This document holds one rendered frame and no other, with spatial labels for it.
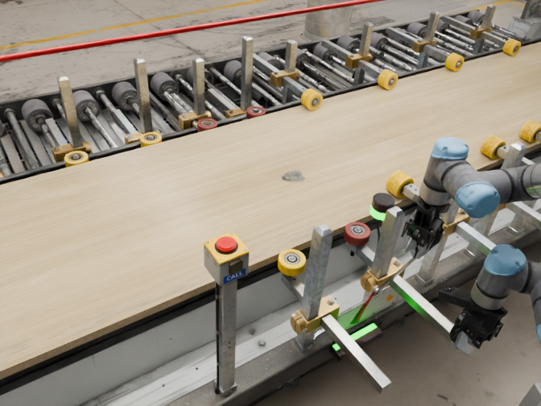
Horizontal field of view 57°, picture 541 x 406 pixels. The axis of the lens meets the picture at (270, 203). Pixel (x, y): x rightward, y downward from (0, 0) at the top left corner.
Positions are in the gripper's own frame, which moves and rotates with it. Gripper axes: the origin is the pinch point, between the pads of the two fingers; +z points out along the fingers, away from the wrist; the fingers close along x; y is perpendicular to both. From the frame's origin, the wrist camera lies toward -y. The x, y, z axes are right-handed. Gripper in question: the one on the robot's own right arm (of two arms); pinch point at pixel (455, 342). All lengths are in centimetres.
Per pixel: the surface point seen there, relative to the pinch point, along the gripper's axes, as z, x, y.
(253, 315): 18, -34, -47
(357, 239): -7.5, -2.7, -38.8
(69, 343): -7, -87, -46
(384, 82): -12, 76, -111
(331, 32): 70, 248, -349
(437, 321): -3.3, -1.5, -6.0
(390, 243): -18.0, -4.7, -25.1
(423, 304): -3.4, -0.7, -12.1
